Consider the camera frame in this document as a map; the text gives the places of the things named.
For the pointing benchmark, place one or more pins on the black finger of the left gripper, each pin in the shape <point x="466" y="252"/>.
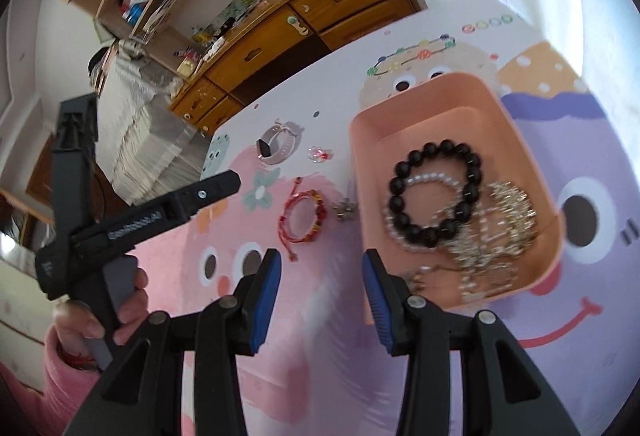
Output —
<point x="191" y="199"/>

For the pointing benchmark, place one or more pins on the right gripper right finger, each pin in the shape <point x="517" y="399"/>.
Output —
<point x="504" y="393"/>

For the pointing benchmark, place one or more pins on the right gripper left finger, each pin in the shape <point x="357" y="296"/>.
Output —
<point x="140" y="393"/>

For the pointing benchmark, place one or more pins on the beige smart watch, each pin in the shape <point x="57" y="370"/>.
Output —
<point x="279" y="142"/>

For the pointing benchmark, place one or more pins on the pink sleeve forearm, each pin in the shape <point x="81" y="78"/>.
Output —
<point x="69" y="372"/>

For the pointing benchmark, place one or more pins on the person's left hand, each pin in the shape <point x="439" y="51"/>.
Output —
<point x="74" y="324"/>

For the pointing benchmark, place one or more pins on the white lace covered furniture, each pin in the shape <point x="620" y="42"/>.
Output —
<point x="144" y="150"/>

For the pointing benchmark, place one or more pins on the bronze flower pendant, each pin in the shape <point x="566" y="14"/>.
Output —
<point x="415" y="279"/>

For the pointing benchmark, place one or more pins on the small gold flower brooch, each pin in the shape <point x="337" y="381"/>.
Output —
<point x="345" y="210"/>

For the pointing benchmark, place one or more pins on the cartoon printed table mat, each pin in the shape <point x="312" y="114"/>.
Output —
<point x="322" y="370"/>

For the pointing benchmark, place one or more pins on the pink plastic tray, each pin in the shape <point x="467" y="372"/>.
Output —
<point x="460" y="107"/>

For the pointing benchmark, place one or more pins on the wooden desk with drawers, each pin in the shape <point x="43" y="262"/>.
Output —
<point x="276" y="40"/>

